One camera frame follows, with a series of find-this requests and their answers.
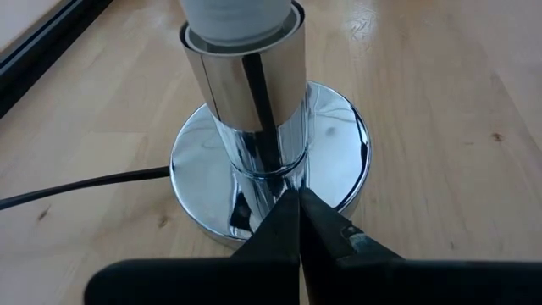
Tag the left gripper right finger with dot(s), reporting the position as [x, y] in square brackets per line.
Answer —
[423, 284]

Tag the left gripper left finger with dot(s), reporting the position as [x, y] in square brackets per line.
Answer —
[211, 284]

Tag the chrome lamp socket base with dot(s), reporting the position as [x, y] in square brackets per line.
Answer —
[254, 93]

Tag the white lightbulb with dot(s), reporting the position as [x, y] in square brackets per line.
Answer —
[237, 19]

